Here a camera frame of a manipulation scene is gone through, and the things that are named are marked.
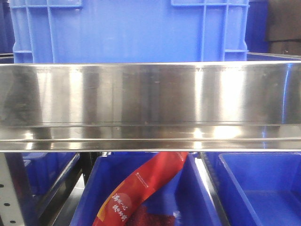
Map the white perforated shelf post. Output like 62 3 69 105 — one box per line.
0 153 24 226

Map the stainless steel rail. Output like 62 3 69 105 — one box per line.
0 61 301 152

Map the middle blue bin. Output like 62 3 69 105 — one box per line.
70 153 222 226

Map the red snack package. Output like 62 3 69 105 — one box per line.
93 152 188 226

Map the blue bin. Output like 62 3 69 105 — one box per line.
205 152 301 226
22 152 76 195
70 153 222 226

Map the right blue bin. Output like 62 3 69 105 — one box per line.
205 152 301 226

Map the left blue bin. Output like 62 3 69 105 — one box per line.
22 152 76 195

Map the large blue plastic crate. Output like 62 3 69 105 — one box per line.
9 0 249 63

